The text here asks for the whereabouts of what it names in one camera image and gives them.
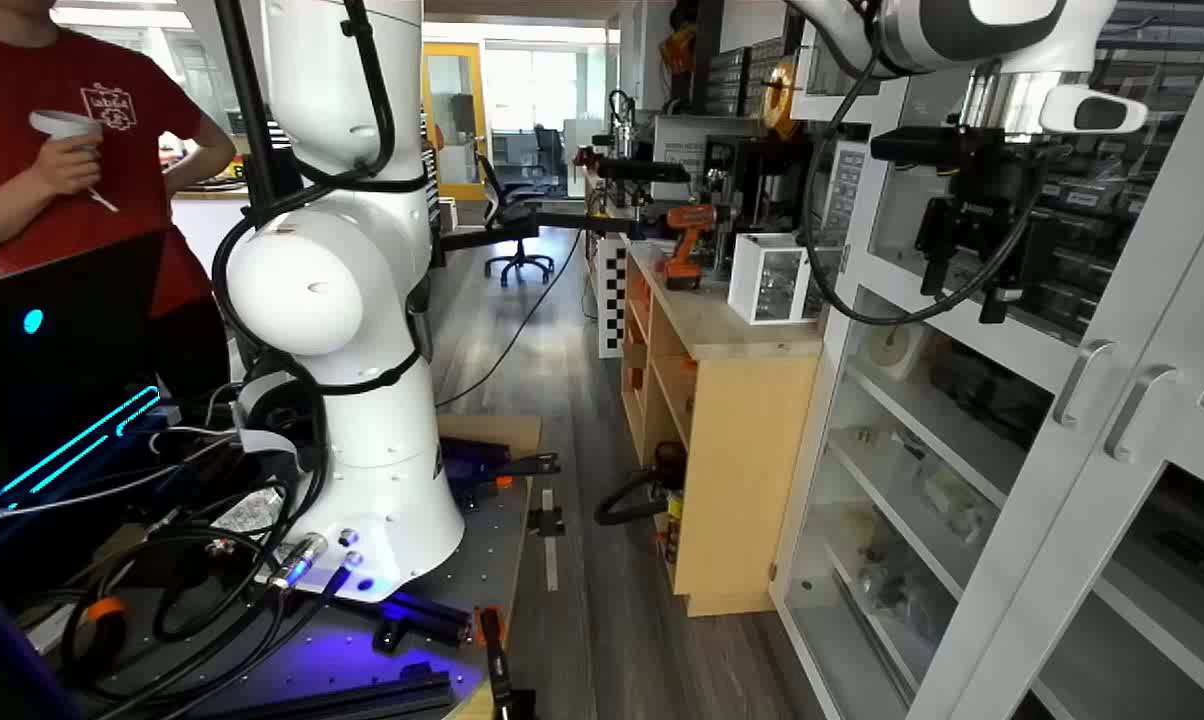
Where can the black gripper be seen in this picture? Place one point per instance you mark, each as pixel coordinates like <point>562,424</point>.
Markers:
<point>999,206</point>

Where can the white handheld controller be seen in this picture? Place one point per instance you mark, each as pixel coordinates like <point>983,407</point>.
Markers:
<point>64,125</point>

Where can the person right forearm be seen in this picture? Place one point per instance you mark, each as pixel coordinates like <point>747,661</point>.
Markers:
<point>0,213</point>

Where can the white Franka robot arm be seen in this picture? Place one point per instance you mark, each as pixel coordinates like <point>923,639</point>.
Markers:
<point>363,441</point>

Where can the person left forearm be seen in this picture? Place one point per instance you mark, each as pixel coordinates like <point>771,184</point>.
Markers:
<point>207,152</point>

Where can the yellow framed door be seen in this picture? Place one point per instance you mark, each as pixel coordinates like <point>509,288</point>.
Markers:
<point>432,123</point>

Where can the person right hand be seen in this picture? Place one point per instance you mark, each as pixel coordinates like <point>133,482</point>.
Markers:
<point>64,167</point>

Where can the white round object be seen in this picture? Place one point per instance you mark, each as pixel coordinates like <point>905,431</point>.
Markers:
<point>902,352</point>

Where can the dark device box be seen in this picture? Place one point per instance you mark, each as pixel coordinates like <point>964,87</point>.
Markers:
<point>994,395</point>

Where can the white printed sign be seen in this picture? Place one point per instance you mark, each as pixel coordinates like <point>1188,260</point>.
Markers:
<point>843,195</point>

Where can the white box with window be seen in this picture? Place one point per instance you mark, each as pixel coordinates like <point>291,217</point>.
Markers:
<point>761,282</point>

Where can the orange spool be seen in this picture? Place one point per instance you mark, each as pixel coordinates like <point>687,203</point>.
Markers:
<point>783,107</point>

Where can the dark small parts drawer organizer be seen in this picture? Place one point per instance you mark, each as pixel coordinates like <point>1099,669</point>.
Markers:
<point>1163,55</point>

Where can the wooden shelf unit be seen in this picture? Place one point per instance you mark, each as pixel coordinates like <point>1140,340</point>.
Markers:
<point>747,454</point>

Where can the checkerboard calibration board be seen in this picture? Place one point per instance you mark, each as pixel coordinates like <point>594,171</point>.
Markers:
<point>609,293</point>

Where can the black office chair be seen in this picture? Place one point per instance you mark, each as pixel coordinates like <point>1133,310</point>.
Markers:
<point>517,258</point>

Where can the black bar clamp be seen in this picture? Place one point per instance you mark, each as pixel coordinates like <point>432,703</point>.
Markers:
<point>507,465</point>

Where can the robot work table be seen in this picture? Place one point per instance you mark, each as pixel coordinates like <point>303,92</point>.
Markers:
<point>492,563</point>

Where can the blue lit clamp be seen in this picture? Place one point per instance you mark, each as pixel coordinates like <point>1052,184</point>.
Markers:
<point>421,623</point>

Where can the black vertical stand pole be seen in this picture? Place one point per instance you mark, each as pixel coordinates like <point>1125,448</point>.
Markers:
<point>244,92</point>

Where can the black aluminium extrusion bar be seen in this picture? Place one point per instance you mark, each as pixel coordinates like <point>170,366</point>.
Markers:
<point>363,699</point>

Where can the person in red shirt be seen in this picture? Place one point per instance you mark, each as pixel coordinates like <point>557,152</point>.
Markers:
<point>133,83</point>

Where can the black laptop with cyan light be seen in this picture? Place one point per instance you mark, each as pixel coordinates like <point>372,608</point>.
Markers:
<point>53,344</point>

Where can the orange and black tool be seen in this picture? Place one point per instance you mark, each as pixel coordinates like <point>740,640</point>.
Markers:
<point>100,626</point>

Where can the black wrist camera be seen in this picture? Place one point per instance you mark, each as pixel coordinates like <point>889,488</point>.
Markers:
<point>923,146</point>

